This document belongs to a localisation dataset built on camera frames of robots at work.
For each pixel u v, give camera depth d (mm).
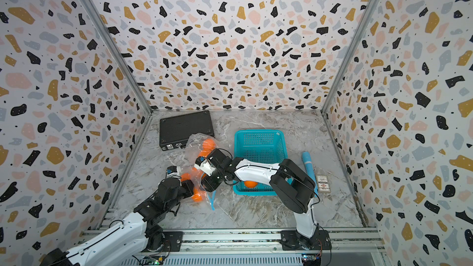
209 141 934
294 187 485
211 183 750
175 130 1063
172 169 761
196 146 903
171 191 638
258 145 1042
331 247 728
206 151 916
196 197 795
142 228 560
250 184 862
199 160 773
